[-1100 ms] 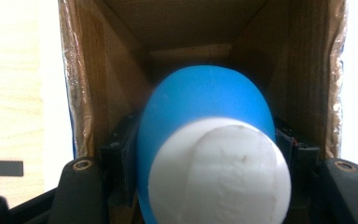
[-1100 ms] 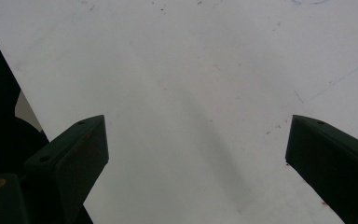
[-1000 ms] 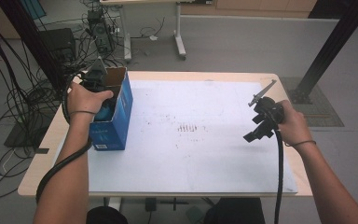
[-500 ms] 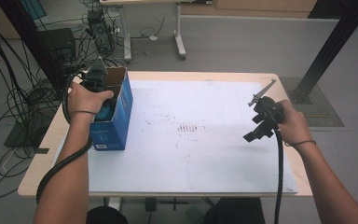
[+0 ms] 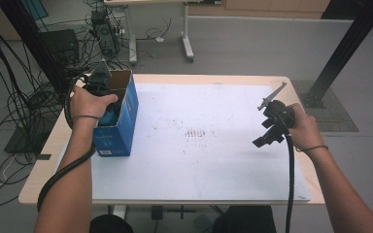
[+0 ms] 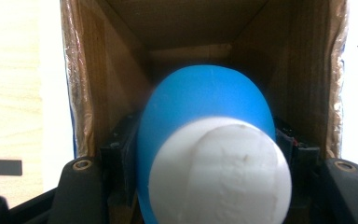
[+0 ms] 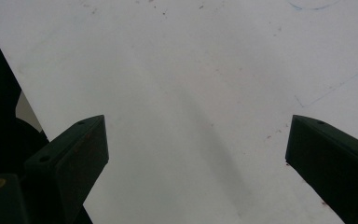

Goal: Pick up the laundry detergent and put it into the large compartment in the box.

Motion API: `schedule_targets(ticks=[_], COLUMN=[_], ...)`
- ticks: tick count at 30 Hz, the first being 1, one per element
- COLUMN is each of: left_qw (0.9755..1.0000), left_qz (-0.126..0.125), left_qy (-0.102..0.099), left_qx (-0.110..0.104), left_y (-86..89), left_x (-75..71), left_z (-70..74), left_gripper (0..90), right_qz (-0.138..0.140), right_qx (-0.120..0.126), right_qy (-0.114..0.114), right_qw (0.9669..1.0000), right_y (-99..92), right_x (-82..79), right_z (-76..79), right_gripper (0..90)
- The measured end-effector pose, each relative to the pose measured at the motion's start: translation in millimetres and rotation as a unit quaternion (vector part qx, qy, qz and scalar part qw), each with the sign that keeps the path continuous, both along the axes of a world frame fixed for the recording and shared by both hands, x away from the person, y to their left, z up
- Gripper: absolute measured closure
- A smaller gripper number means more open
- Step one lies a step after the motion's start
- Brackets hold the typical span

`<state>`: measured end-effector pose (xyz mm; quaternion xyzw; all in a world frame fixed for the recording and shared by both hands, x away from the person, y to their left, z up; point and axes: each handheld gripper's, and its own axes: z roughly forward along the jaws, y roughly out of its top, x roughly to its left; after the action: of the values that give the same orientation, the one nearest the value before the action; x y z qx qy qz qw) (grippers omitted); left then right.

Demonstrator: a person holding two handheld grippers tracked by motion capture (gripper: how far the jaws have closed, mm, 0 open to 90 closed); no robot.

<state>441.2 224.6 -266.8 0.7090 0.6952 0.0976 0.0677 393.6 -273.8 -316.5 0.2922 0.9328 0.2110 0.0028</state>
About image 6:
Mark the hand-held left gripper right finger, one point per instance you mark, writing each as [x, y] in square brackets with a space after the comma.
[301, 168]

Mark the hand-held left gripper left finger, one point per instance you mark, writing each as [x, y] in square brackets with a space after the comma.
[121, 155]

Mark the blue bottle with white cap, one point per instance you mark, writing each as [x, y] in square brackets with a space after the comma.
[208, 130]

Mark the blue cardboard box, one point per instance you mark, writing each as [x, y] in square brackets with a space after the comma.
[112, 62]

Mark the white paper sheet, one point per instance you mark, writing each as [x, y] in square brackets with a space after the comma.
[53, 93]

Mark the grey tape strip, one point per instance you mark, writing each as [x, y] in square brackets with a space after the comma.
[5, 167]

